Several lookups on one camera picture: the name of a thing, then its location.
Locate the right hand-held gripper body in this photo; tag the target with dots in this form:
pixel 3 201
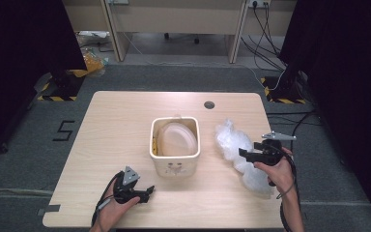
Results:
pixel 272 153

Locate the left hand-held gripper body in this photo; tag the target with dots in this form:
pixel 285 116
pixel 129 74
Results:
pixel 124 191

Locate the clear plastic bag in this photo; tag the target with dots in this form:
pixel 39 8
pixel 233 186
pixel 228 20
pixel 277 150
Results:
pixel 232 141

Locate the cream square plastic bin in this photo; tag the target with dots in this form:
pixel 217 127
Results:
pixel 175 166

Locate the stack of translucent disposable plates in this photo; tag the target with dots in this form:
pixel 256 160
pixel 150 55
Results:
pixel 177 140

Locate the person's left hand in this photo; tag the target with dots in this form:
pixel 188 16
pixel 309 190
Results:
pixel 112 212

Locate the person's right hand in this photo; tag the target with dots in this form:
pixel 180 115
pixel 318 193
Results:
pixel 281 175

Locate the black stand base hazard tape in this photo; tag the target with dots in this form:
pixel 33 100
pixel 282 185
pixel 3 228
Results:
pixel 285 92
pixel 66 85

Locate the grey tape piece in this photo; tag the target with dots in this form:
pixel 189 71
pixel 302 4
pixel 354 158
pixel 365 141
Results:
pixel 50 209

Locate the black curtain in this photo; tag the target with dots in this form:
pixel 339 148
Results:
pixel 351 80
pixel 19 48

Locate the black chair caster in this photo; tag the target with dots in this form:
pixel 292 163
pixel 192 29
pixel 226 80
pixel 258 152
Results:
pixel 166 36
pixel 196 40

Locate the yellow plastic bag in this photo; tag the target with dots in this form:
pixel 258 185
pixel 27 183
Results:
pixel 93 63

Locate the beige desk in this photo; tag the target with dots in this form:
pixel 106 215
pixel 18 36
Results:
pixel 174 16

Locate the pile of clear plastic bags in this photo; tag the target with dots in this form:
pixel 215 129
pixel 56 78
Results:
pixel 91 36

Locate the white wall outlet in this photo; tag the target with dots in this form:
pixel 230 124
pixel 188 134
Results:
pixel 259 3

